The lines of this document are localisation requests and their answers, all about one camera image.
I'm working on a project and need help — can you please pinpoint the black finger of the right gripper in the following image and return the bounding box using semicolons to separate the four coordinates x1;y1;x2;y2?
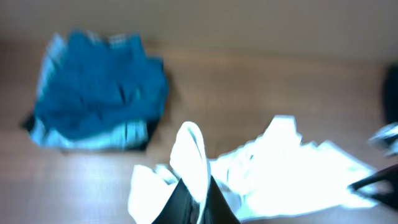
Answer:
349;164;397;209

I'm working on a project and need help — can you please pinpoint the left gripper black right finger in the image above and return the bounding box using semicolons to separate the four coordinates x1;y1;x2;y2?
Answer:
203;177;240;224

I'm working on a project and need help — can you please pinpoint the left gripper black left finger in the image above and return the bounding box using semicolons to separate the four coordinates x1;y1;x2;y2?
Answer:
152;180;196;224

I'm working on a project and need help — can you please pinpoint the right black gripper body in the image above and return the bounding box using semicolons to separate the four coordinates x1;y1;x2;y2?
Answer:
369;123;397;156

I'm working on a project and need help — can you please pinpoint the white t-shirt black print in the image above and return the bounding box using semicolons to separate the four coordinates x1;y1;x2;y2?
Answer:
127;115;376;223

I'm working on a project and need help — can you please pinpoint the black polo shirt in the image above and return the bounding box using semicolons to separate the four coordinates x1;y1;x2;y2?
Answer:
382;63;397;124

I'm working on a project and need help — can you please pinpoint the black garment under pile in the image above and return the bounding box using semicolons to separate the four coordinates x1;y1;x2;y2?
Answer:
20;114;159;152

